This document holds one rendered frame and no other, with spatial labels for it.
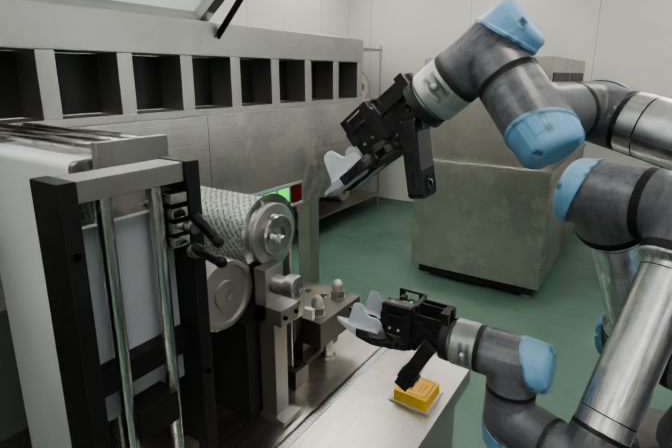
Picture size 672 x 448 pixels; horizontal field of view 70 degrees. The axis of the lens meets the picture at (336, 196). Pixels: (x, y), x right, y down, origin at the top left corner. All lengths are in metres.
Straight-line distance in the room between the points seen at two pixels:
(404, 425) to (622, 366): 0.41
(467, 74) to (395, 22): 5.18
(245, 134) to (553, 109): 0.88
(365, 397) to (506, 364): 0.36
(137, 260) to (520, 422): 0.59
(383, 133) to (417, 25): 5.02
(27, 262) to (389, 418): 0.67
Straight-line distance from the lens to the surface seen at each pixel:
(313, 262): 1.91
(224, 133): 1.24
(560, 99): 0.59
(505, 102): 0.58
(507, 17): 0.60
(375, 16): 5.92
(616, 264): 0.98
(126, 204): 0.70
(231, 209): 0.89
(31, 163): 0.71
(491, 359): 0.80
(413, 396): 1.03
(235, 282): 0.86
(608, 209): 0.86
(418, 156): 0.66
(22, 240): 0.79
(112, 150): 0.63
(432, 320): 0.83
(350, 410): 1.03
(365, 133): 0.68
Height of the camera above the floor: 1.53
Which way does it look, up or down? 14 degrees down
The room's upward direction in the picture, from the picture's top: straight up
